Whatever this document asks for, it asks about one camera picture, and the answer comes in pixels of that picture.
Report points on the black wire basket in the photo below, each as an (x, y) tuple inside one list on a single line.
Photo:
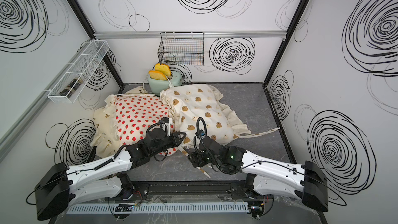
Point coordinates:
[(186, 48)]

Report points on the yellow toast slice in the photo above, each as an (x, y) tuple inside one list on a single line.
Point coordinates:
[(157, 75), (163, 68)]

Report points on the rear yellow toast slice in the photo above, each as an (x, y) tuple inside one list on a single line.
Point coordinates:
[(163, 68)]

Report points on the front yellow toast slice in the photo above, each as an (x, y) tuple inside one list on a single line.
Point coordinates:
[(157, 75)]

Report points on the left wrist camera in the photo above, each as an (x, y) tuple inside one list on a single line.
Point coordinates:
[(167, 125)]

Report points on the dark item in shelf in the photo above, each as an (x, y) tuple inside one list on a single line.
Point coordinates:
[(70, 89)]

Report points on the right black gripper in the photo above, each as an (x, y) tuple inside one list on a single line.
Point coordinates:
[(196, 155)]

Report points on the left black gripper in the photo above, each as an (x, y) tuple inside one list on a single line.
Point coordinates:
[(175, 138)]

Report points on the mint green toaster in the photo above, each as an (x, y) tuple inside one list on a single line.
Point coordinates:
[(157, 86)]

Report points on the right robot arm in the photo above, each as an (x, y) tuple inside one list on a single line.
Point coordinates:
[(305, 182)]

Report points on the white wire wall shelf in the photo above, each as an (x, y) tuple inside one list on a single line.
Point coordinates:
[(87, 66)]

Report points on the white slotted cable duct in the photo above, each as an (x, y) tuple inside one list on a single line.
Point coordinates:
[(159, 208)]

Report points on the cream bear print pillow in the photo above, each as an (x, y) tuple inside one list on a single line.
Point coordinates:
[(190, 102)]

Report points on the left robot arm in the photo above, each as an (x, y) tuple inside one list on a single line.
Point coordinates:
[(63, 186)]

